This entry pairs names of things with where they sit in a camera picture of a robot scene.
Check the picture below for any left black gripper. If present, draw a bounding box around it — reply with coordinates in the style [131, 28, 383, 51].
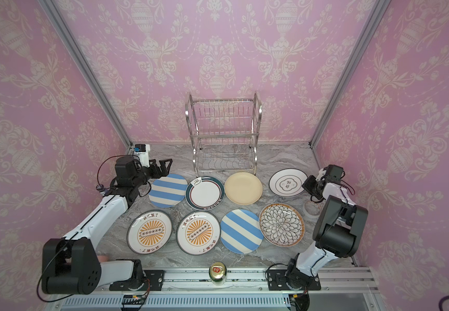
[130, 158, 171, 189]

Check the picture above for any white plate dark rim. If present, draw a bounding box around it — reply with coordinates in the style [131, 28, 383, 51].
[269, 168, 307, 198]

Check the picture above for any green red rimmed white plate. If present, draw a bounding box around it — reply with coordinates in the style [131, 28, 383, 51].
[185, 176, 225, 211]

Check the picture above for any plain cream plate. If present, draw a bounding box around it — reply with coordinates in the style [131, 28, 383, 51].
[224, 172, 263, 206]

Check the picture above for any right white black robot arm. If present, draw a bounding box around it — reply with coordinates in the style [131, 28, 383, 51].
[285, 165, 368, 290]

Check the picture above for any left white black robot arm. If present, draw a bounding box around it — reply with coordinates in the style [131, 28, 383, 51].
[36, 155, 173, 298]

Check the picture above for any tape roll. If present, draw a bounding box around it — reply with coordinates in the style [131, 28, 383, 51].
[303, 200, 324, 218]

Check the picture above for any blue striped plate rear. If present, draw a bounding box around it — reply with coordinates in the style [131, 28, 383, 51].
[149, 174, 188, 208]

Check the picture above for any blue striped plate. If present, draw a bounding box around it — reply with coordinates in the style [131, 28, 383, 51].
[149, 174, 188, 208]
[220, 209, 264, 255]

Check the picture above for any floral pattern plate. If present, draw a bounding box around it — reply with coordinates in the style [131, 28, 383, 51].
[259, 203, 305, 247]

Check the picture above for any orange sunburst plate left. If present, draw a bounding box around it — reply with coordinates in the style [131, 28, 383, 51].
[127, 210, 172, 255]

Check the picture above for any orange sunburst plate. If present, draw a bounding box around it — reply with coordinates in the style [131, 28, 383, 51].
[127, 210, 172, 255]
[176, 211, 221, 256]

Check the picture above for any orange sunburst plate right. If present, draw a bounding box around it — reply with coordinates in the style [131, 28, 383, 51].
[176, 211, 221, 256]

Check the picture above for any blue striped plate front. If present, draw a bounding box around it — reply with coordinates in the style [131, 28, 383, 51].
[220, 209, 264, 255]

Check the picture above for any pink cup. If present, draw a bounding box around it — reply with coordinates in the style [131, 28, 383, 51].
[97, 255, 109, 263]

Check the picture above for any green gold can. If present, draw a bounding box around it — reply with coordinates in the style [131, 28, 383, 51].
[208, 261, 227, 285]

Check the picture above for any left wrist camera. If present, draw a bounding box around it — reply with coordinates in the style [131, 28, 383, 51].
[133, 143, 151, 167]

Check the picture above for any silver wire dish rack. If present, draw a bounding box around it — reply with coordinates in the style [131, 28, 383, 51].
[185, 92, 263, 176]

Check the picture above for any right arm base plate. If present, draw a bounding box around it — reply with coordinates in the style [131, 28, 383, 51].
[266, 269, 321, 291]

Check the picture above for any aluminium rail frame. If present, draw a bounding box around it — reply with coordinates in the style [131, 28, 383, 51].
[44, 266, 386, 310]

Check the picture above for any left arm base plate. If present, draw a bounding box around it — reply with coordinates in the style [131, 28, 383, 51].
[109, 270, 164, 292]

